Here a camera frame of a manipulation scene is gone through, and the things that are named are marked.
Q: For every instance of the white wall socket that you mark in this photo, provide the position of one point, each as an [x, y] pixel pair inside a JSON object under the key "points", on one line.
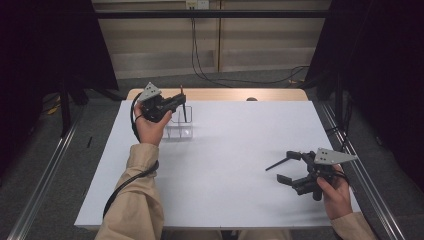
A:
{"points": [[201, 4]]}

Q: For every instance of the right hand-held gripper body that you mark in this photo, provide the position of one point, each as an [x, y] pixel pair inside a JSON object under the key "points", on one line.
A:
{"points": [[316, 173]]}

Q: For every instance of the clear acrylic pen holder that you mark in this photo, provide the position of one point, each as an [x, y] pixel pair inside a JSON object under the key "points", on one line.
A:
{"points": [[186, 131]]}

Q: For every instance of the white table board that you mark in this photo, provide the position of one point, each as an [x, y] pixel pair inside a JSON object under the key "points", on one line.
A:
{"points": [[233, 186]]}

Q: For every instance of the black metal stand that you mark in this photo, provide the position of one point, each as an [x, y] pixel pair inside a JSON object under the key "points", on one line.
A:
{"points": [[65, 113], [339, 106]]}

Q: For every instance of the dark horizontal rail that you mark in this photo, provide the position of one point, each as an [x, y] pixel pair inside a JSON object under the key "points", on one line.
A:
{"points": [[266, 14]]}

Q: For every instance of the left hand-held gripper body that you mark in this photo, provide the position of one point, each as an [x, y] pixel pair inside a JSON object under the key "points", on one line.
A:
{"points": [[153, 108]]}

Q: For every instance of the black curtain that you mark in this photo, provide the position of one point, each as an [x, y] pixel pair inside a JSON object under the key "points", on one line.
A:
{"points": [[383, 66], [50, 50]]}

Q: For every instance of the aluminium floor rail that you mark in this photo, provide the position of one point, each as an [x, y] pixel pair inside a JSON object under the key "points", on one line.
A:
{"points": [[383, 206], [43, 180]]}

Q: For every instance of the person's left hand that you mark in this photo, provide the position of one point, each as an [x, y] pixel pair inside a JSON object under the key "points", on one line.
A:
{"points": [[150, 131]]}

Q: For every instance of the person's right hand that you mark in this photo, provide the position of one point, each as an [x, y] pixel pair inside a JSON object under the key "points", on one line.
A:
{"points": [[336, 196]]}

